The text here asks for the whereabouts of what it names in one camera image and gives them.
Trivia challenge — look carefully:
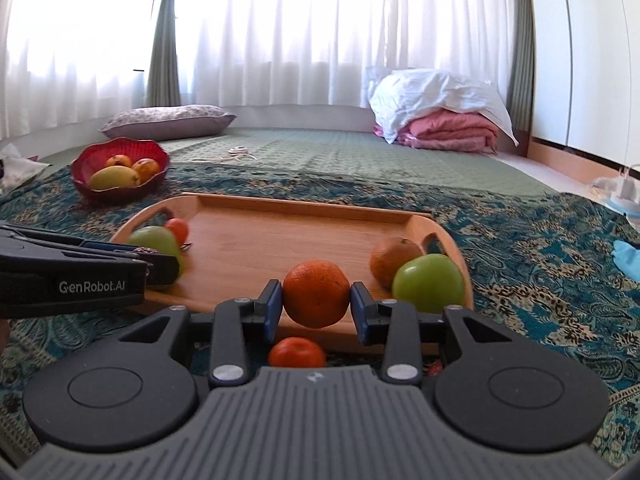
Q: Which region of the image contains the floral pillow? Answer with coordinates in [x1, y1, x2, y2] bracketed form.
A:
[99, 105, 237, 141]

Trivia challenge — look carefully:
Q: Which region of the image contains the wooden serving tray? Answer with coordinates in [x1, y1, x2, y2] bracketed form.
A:
[109, 192, 474, 358]

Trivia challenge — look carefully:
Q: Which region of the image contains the folded pink quilt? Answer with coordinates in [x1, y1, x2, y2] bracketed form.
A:
[374, 111, 500, 155]

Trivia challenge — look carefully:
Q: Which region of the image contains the small tangerine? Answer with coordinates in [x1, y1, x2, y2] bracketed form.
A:
[164, 218, 190, 247]

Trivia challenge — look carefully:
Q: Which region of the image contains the green quilted bedspread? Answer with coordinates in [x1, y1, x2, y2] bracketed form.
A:
[40, 127, 556, 198]

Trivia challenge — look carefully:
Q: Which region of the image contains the grey-green curtain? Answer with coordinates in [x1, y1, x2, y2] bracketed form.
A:
[145, 0, 187, 108]
[507, 0, 536, 133]

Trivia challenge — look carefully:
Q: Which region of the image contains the light blue cloth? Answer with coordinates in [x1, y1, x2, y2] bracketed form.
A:
[612, 240, 640, 283]

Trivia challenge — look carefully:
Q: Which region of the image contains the yellow mango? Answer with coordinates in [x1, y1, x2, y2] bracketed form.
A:
[89, 166, 141, 191]

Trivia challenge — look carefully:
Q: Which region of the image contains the white sheer curtain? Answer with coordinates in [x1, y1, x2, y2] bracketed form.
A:
[0, 0, 521, 141]

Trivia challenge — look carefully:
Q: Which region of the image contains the green apple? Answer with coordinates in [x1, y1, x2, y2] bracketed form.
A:
[127, 225, 185, 291]
[391, 253, 466, 316]

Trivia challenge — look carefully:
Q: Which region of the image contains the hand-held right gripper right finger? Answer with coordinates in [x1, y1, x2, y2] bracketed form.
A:
[349, 281, 518, 386]

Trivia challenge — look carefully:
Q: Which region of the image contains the coiled white cable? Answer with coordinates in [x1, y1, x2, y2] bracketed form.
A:
[192, 146, 258, 164]

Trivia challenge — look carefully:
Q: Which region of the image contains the teal paisley blanket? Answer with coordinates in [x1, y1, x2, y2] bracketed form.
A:
[0, 162, 640, 466]

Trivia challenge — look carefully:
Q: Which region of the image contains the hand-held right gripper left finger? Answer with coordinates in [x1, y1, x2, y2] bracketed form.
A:
[117, 279, 284, 387]

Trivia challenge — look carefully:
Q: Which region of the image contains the white pillow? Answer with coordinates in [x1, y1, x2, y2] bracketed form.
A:
[367, 66, 520, 147]

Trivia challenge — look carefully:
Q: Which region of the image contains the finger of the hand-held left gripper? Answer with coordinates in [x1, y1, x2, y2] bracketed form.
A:
[137, 254, 181, 287]
[79, 241, 152, 260]

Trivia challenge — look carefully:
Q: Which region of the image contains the red scalloped bowl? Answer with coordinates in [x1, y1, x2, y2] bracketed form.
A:
[70, 137, 171, 204]

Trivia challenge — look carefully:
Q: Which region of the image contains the large orange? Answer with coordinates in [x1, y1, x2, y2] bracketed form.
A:
[369, 237, 425, 289]

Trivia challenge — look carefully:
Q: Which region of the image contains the white wardrobe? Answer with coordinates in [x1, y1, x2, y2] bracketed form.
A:
[527, 0, 640, 186]

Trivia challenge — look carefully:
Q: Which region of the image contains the white charger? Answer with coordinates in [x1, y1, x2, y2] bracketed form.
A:
[617, 162, 640, 202]

